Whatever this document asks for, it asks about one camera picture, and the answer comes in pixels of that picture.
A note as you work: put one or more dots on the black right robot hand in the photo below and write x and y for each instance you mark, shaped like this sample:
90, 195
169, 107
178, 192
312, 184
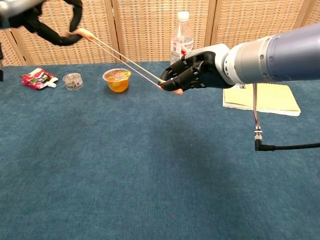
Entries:
200, 70

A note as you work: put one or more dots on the clear round clip container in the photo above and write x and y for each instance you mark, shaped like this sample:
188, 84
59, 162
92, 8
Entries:
73, 82

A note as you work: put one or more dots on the red snack pouch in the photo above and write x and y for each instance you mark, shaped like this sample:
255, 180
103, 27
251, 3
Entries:
37, 78

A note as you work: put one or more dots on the orange jelly cup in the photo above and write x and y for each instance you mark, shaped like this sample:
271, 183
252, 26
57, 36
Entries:
117, 81

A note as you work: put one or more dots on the blue velvet tablecloth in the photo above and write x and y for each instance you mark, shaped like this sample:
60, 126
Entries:
125, 162

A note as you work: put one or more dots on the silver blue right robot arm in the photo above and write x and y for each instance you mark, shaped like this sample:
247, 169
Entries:
275, 57

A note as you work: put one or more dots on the woven wooden folding screen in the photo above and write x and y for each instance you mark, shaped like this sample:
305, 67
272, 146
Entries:
150, 30

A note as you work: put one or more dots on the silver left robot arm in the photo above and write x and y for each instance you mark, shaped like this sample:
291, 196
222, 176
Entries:
15, 6

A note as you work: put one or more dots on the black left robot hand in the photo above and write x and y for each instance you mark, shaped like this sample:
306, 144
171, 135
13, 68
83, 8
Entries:
50, 35

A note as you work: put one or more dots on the clear plastic water bottle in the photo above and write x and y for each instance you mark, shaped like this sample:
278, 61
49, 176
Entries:
182, 32

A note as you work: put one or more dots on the tan spiral notebook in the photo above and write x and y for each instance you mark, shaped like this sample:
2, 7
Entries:
275, 98

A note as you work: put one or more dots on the beige stretchy putty stick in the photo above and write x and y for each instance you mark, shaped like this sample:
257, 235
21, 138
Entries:
82, 32

